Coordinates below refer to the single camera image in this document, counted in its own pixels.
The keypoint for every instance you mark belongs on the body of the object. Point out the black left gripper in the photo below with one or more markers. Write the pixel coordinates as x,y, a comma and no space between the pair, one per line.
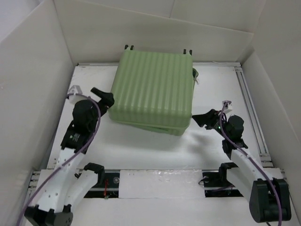
106,100

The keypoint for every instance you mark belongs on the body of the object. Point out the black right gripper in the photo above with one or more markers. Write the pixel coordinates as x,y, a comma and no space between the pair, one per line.
208,118

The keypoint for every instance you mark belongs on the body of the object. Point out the green suitcase blue lining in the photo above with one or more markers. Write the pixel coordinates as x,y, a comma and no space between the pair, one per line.
154,90

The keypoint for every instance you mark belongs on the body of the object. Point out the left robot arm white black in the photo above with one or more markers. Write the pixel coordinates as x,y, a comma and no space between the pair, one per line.
64,189

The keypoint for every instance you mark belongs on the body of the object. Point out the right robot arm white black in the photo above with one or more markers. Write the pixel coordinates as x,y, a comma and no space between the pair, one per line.
268,197

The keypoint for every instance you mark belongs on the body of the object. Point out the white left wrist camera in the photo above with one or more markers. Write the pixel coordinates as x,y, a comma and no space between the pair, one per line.
74,94

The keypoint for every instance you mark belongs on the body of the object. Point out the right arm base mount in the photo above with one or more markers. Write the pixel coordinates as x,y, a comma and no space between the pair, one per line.
215,187

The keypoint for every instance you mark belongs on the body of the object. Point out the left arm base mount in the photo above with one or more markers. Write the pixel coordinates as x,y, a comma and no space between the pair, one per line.
109,188

